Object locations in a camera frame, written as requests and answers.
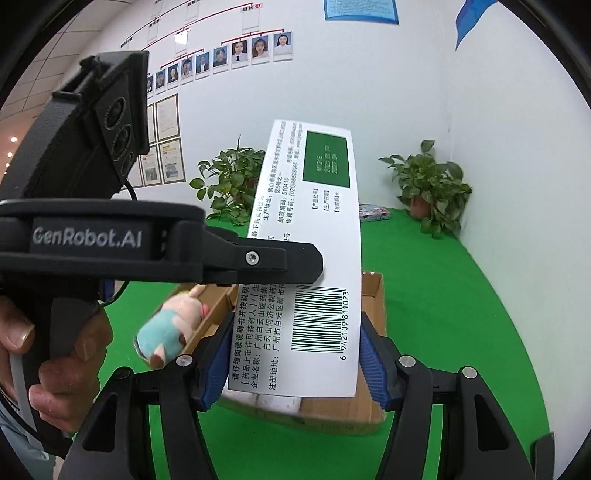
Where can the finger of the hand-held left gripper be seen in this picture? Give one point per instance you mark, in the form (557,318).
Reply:
(277,263)

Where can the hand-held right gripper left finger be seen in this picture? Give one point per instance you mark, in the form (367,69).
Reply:
(216,364)

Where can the potted plant in terracotta pot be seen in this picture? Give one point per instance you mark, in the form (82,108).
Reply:
(429,184)

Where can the green tablecloth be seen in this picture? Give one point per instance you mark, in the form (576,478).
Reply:
(438,300)

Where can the blue flag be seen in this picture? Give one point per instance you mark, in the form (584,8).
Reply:
(471,18)

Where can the person's left hand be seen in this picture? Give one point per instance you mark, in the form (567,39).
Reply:
(69,392)

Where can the white medicine box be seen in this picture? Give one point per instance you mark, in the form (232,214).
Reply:
(323,230)

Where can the red-lined wall chart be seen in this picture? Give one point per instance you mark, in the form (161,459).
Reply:
(191,11)

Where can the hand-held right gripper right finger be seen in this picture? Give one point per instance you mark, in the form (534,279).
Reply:
(375,364)

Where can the printed snack packets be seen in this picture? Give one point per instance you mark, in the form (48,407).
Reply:
(374,213)

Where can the blue wall poster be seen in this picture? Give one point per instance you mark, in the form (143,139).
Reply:
(360,9)

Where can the row of portrait photos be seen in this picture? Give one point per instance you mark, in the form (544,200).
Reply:
(261,46)

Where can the framed wall certificate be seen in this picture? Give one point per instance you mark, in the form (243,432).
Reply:
(171,161)
(151,121)
(167,117)
(150,170)

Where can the potted plant in white mug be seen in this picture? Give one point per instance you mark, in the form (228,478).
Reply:
(231,180)

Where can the small brown cardboard box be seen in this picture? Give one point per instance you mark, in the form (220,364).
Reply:
(332,415)

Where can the blue and pink plush toy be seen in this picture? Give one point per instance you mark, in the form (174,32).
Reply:
(166,332)

